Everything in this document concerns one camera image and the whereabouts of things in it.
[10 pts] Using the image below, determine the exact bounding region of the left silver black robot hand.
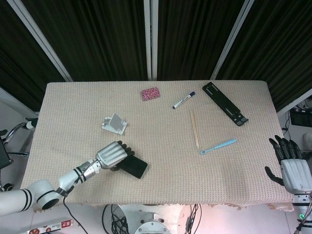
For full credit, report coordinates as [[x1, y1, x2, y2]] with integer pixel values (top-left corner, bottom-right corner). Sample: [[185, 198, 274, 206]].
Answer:
[[95, 140, 135, 173]]

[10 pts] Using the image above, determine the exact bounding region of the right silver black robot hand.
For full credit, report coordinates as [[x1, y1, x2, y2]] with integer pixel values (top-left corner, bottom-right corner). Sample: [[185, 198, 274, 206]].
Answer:
[[265, 135, 312, 195]]

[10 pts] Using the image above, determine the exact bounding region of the black smartphone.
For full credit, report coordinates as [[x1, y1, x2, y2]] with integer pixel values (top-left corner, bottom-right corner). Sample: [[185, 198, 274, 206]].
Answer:
[[120, 156, 149, 180]]

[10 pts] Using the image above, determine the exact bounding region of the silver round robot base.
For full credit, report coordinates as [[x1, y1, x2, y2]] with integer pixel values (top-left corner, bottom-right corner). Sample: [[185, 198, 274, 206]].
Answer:
[[134, 212, 169, 234]]

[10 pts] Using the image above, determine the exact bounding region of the white folding phone stand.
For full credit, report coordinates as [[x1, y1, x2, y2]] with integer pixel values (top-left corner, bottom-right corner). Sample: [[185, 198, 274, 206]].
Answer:
[[101, 113, 128, 135]]

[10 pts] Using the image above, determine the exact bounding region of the black folding laptop stand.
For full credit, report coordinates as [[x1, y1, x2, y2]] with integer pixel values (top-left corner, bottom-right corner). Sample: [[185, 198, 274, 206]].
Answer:
[[202, 82, 250, 127]]

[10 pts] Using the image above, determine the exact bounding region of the pink patterned small box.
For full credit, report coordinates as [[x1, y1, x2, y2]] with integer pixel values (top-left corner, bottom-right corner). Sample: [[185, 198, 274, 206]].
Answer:
[[140, 87, 161, 101]]

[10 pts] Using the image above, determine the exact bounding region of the beige woven tablecloth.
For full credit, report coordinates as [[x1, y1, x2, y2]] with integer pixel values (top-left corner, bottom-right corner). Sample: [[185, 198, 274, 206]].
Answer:
[[18, 81, 294, 212]]

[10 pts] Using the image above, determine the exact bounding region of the light blue toothbrush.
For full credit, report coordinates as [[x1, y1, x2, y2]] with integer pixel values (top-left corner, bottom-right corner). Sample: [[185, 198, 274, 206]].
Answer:
[[200, 138, 238, 156]]

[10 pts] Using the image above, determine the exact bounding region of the red printed cardboard box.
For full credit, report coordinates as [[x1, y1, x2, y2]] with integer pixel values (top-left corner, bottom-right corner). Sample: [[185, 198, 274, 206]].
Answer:
[[25, 217, 75, 234]]

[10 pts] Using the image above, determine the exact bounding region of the wooden chopstick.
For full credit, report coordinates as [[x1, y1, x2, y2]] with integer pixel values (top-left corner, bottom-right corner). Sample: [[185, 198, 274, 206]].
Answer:
[[190, 111, 199, 149], [192, 110, 200, 148]]

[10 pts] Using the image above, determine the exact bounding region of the white marker with blue cap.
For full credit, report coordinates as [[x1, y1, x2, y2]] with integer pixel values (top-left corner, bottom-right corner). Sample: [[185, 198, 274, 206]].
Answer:
[[172, 91, 196, 110]]

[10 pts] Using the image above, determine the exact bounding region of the chrome black office chair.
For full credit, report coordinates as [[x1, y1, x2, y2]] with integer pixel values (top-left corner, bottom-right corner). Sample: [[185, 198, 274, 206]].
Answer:
[[0, 117, 39, 192]]

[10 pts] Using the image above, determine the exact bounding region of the black pleated curtain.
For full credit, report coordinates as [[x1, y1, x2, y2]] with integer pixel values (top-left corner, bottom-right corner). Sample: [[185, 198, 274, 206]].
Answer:
[[21, 0, 149, 81], [0, 0, 66, 110], [157, 0, 244, 80], [216, 0, 312, 113]]

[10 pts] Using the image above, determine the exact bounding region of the black cable bundle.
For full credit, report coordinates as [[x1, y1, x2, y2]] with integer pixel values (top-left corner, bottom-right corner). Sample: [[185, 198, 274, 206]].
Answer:
[[186, 204, 203, 234], [102, 204, 130, 234]]

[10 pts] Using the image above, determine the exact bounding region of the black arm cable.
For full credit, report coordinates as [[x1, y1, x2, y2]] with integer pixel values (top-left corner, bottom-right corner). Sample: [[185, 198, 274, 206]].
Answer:
[[62, 192, 90, 234]]

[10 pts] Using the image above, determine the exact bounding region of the white metal frame post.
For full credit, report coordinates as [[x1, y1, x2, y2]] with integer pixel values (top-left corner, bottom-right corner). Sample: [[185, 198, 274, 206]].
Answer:
[[143, 0, 158, 80], [7, 0, 74, 82], [211, 0, 255, 80]]

